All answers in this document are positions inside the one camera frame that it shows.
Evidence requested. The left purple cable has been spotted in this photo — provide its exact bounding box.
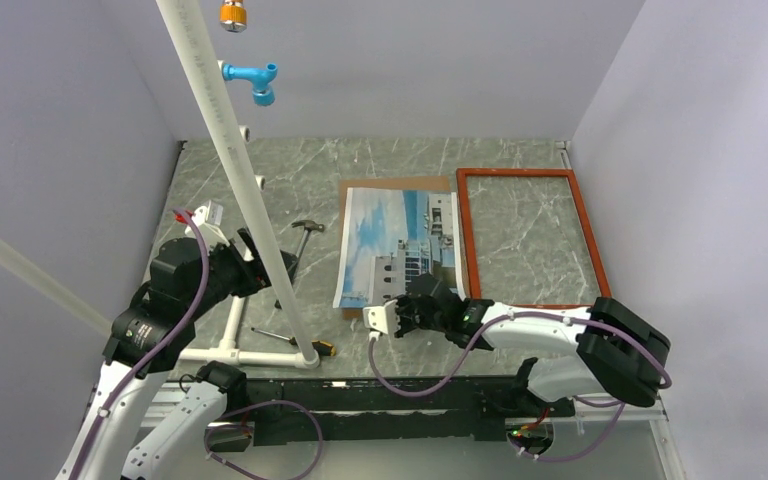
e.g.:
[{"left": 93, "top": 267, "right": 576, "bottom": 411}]
[{"left": 65, "top": 210, "right": 326, "bottom": 480}]

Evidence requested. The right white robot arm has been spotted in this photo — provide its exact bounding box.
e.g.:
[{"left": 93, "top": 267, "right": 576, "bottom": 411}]
[{"left": 378, "top": 274, "right": 673, "bottom": 415}]

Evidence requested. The red wooden picture frame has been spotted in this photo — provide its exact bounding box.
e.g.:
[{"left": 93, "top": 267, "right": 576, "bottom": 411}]
[{"left": 456, "top": 167, "right": 612, "bottom": 308}]

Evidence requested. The building photo print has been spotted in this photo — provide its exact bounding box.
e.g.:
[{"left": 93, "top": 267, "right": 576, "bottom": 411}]
[{"left": 332, "top": 187, "right": 468, "bottom": 311}]

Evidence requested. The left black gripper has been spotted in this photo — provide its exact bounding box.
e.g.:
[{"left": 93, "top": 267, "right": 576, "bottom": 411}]
[{"left": 186, "top": 224, "right": 297, "bottom": 317}]

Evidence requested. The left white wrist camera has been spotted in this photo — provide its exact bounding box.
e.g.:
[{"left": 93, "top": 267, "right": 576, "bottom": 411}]
[{"left": 184, "top": 200, "right": 230, "bottom": 249}]

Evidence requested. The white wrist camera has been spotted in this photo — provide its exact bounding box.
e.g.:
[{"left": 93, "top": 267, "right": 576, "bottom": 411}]
[
  {"left": 184, "top": 200, "right": 230, "bottom": 249},
  {"left": 362, "top": 299, "right": 399, "bottom": 336}
]

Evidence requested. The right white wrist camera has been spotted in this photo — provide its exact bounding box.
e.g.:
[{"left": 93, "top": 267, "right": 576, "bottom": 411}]
[{"left": 362, "top": 299, "right": 399, "bottom": 336}]

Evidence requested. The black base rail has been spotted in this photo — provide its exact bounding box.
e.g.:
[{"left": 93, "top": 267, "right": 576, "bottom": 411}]
[{"left": 211, "top": 376, "right": 575, "bottom": 451}]

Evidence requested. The orange pipe fitting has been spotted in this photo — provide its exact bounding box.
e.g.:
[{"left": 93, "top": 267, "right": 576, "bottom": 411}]
[{"left": 218, "top": 0, "right": 247, "bottom": 33}]

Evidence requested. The aluminium extrusion frame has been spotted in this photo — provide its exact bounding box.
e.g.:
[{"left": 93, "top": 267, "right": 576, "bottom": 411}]
[{"left": 65, "top": 380, "right": 690, "bottom": 480}]

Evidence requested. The blue pipe fitting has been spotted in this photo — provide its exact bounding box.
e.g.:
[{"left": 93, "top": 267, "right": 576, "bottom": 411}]
[{"left": 218, "top": 61, "right": 278, "bottom": 107}]

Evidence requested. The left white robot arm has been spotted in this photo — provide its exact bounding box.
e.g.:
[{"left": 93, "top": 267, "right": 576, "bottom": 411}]
[{"left": 57, "top": 228, "right": 269, "bottom": 479}]

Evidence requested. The white PVC pipe stand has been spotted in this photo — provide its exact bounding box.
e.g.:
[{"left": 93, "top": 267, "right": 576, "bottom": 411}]
[{"left": 0, "top": 1, "right": 320, "bottom": 369}]

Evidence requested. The black yellow screwdriver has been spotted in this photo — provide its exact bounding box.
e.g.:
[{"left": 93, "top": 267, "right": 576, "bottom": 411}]
[{"left": 250, "top": 327, "right": 337, "bottom": 357}]

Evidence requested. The steel claw hammer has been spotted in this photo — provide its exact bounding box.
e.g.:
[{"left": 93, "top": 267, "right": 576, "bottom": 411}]
[{"left": 287, "top": 219, "right": 326, "bottom": 288}]

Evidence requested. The brown frame backing board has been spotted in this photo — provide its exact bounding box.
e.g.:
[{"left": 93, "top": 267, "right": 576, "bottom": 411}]
[{"left": 337, "top": 176, "right": 455, "bottom": 323}]

